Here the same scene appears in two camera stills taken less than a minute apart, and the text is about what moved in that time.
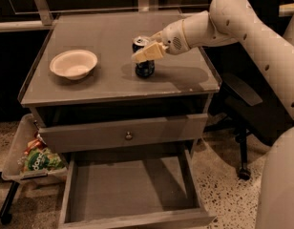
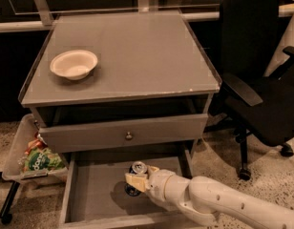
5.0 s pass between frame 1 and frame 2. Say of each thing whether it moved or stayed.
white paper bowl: stayed
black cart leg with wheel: stayed
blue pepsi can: moved
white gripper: moved
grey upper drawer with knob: stayed
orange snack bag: stayed
